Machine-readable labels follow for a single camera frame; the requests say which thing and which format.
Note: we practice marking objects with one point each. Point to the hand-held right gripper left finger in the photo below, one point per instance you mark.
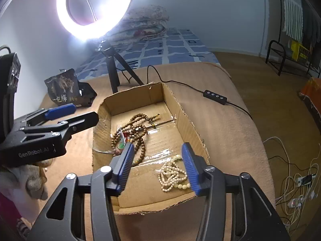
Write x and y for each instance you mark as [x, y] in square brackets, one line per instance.
[125, 165]

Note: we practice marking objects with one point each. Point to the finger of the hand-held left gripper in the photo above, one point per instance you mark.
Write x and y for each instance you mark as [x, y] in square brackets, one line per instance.
[60, 110]
[82, 120]

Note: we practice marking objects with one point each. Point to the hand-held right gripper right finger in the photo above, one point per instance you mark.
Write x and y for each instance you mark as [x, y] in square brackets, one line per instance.
[189, 165]

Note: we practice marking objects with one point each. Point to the cardboard box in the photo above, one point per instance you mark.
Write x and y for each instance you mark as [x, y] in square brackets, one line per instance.
[155, 95]

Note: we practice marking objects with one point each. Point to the person's left hand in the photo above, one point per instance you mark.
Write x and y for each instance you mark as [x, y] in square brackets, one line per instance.
[37, 180]

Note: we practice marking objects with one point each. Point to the black snack bag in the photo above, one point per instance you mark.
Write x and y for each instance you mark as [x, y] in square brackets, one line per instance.
[65, 85]

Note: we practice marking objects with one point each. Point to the pink clothing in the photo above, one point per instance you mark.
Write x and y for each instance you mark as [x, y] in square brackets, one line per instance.
[7, 210]

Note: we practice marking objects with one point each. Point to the black tripod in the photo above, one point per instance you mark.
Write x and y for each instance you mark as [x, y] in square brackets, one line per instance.
[110, 60]

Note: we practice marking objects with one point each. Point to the blue patterned bedsheet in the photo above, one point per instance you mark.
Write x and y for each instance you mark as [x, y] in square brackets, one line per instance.
[170, 50]

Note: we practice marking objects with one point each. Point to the phone holder on pole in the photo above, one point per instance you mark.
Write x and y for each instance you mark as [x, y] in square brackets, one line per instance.
[86, 0]

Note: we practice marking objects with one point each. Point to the white power strip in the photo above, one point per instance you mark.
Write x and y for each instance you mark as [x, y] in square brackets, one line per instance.
[304, 180]

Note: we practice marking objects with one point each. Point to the folded floral quilt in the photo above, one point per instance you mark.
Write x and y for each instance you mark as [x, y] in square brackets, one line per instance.
[148, 20]

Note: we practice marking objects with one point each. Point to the orange cloth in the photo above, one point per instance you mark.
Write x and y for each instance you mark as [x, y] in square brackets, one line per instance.
[313, 93]

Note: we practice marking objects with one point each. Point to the black clothes rack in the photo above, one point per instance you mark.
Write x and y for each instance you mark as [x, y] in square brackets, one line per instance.
[275, 41]

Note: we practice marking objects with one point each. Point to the yellow box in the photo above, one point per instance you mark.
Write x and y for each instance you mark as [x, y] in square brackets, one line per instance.
[299, 51]

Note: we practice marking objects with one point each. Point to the dark hanging clothes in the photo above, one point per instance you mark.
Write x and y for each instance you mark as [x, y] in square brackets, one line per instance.
[313, 35]

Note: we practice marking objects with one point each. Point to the striped towel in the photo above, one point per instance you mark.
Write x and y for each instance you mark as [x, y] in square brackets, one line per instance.
[292, 12]

